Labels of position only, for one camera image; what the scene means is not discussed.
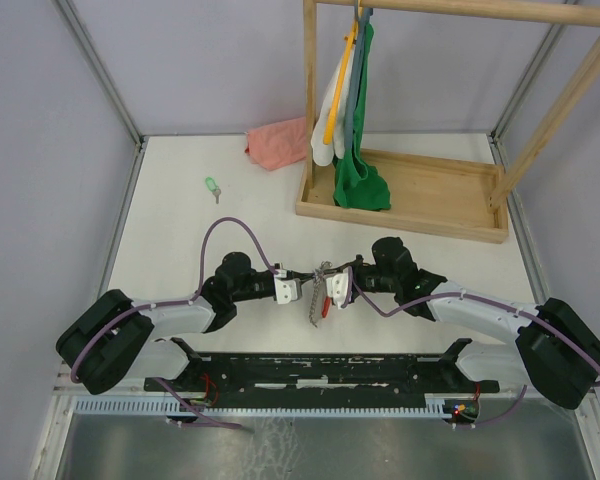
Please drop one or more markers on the wooden clothes rack tray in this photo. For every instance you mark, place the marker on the wooden clothes rack tray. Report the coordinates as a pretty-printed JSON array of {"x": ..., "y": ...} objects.
[{"x": 449, "y": 197}]

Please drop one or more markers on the pink cloth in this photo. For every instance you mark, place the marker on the pink cloth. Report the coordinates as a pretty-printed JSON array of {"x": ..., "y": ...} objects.
[{"x": 278, "y": 144}]

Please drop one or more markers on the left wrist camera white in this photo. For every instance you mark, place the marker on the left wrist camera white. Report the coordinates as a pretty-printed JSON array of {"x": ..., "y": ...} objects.
[{"x": 287, "y": 286}]

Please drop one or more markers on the key with green tag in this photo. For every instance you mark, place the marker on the key with green tag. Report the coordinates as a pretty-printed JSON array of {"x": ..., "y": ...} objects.
[{"x": 214, "y": 188}]

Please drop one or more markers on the grey clothes hanger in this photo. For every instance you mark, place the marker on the grey clothes hanger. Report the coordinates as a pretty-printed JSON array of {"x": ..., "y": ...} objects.
[{"x": 355, "y": 79}]

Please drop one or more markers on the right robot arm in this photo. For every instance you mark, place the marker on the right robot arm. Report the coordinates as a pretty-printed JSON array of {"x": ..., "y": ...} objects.
[{"x": 546, "y": 346}]

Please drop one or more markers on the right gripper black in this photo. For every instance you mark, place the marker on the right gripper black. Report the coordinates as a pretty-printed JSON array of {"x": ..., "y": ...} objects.
[{"x": 358, "y": 261}]

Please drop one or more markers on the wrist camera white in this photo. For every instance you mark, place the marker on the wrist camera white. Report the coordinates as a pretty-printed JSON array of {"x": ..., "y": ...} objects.
[
  {"x": 287, "y": 286},
  {"x": 339, "y": 287}
]

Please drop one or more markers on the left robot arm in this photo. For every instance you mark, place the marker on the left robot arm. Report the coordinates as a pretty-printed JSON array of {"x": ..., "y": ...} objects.
[{"x": 118, "y": 337}]

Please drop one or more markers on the yellow clothes hanger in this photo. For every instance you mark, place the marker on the yellow clothes hanger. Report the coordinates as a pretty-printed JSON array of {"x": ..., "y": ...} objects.
[{"x": 336, "y": 113}]

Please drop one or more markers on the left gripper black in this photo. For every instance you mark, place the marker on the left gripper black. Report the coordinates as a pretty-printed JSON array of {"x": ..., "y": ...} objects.
[{"x": 300, "y": 276}]

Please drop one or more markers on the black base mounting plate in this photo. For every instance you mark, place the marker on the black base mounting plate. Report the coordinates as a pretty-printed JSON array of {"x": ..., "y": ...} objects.
[{"x": 313, "y": 381}]

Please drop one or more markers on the green hanging garment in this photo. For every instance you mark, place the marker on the green hanging garment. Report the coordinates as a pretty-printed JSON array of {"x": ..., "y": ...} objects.
[{"x": 357, "y": 183}]

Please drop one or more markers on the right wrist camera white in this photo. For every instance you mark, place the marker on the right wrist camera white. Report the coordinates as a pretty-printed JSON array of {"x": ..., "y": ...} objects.
[{"x": 339, "y": 287}]

